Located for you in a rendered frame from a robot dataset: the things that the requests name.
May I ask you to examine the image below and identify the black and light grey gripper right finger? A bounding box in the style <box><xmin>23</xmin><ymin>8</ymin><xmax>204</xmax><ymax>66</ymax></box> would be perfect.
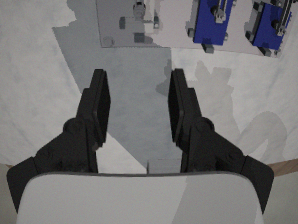
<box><xmin>168</xmin><ymin>68</ymin><xmax>274</xmax><ymax>214</ymax></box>

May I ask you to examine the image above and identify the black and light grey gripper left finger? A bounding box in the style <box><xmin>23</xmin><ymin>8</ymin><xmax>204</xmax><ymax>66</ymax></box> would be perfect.
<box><xmin>6</xmin><ymin>69</ymin><xmax>111</xmax><ymax>214</ymax></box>

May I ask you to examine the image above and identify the blue rectangular block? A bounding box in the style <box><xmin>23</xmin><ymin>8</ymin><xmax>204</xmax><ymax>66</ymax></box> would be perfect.
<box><xmin>249</xmin><ymin>1</ymin><xmax>284</xmax><ymax>50</ymax></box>
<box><xmin>193</xmin><ymin>0</ymin><xmax>233</xmax><ymax>46</ymax></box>

